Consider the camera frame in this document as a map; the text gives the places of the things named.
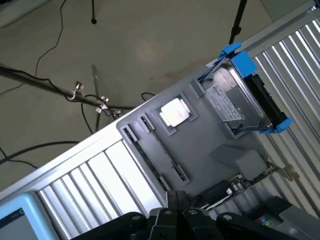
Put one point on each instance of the grey stand leg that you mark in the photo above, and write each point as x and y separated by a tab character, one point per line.
95	80

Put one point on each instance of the black tripod leg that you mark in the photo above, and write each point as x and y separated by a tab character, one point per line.
238	22

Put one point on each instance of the black tripod stand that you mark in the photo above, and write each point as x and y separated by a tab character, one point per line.
37	81

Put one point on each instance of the silver hard disk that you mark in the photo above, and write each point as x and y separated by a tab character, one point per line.
232	97

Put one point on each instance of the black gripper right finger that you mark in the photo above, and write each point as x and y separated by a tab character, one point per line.
195	225

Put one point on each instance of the green graphics card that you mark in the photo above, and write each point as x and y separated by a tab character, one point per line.
261	175

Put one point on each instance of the thin black stand pole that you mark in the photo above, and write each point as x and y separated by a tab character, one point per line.
93	12

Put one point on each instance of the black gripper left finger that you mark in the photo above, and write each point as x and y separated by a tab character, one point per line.
162	225

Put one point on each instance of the silver CPU chip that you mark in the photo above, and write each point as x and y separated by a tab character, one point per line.
175	112

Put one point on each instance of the light blue teach pendant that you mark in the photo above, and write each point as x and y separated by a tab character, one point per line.
15	225

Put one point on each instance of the silver stand clamp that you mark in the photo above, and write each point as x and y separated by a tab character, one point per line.
76	91
102	104

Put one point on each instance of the grey parts rack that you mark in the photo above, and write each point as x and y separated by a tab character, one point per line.
200	150

